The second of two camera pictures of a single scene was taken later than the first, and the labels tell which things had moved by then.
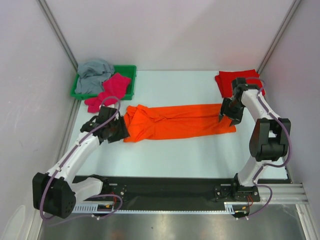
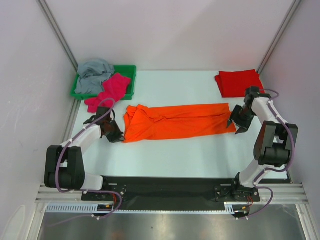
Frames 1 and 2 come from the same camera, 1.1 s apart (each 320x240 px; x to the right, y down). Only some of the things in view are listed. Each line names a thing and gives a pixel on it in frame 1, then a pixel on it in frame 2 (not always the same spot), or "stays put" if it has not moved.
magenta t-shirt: [116, 86] stays put
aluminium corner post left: [44, 5] stays put
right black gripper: [230, 113] → [240, 121]
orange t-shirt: [146, 123] stays put
